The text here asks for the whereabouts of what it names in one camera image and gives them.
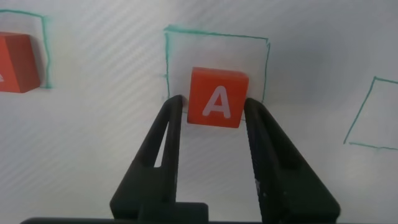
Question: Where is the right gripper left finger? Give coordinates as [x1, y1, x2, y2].
[109, 95, 185, 220]

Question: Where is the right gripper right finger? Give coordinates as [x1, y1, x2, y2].
[243, 97, 341, 223]

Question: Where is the orange block letter A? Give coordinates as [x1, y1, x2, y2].
[187, 67, 250, 129]
[0, 32, 41, 94]

